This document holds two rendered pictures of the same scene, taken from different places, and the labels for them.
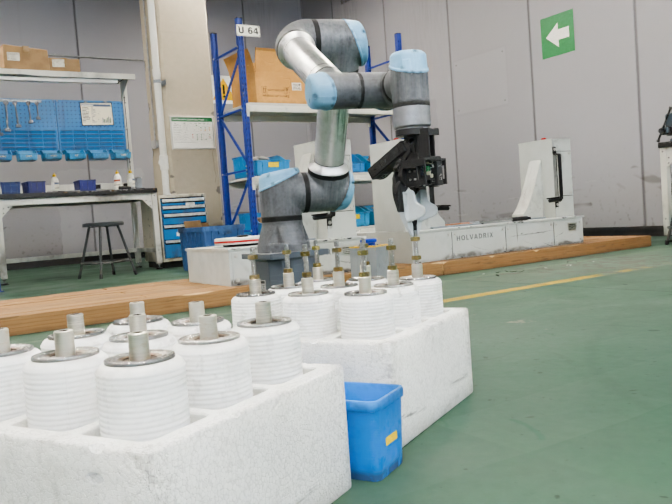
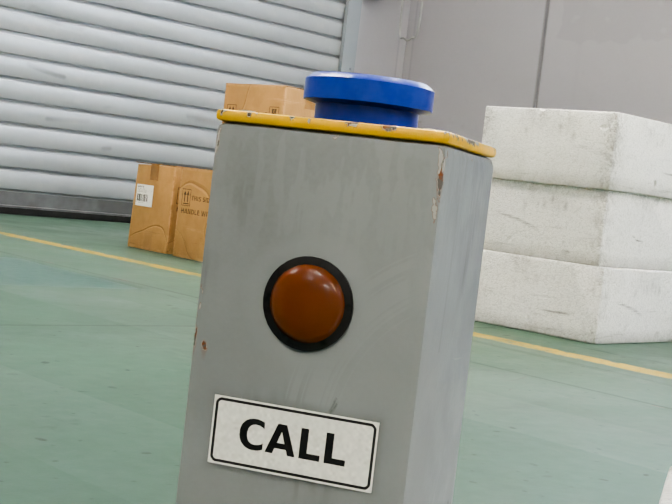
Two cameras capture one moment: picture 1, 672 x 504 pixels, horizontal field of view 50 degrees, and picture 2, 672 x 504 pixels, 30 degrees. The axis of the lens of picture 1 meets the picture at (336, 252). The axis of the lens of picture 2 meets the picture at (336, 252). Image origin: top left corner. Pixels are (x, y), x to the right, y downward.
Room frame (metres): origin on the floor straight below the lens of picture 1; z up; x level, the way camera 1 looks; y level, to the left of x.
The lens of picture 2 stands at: (1.78, 0.30, 0.30)
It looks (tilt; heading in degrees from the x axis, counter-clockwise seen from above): 3 degrees down; 258
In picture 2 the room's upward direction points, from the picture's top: 7 degrees clockwise
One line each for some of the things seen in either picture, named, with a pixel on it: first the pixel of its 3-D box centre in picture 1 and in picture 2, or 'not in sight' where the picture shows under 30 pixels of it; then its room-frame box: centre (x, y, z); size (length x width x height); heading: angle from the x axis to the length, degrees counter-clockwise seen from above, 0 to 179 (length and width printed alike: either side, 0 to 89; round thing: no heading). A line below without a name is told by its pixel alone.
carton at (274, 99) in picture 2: not in sight; (276, 133); (1.15, -3.93, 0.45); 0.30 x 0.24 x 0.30; 124
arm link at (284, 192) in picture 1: (282, 192); not in sight; (2.03, 0.14, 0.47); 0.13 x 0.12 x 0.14; 107
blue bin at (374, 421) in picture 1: (308, 425); not in sight; (1.13, 0.06, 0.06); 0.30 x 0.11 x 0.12; 61
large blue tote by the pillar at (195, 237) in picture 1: (212, 247); not in sight; (6.14, 1.06, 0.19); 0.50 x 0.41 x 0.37; 37
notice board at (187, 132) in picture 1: (192, 132); not in sight; (7.75, 1.44, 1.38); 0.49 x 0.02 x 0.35; 123
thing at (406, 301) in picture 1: (396, 332); not in sight; (1.35, -0.10, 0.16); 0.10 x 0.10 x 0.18
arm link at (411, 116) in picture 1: (412, 119); not in sight; (1.45, -0.17, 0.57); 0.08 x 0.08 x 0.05
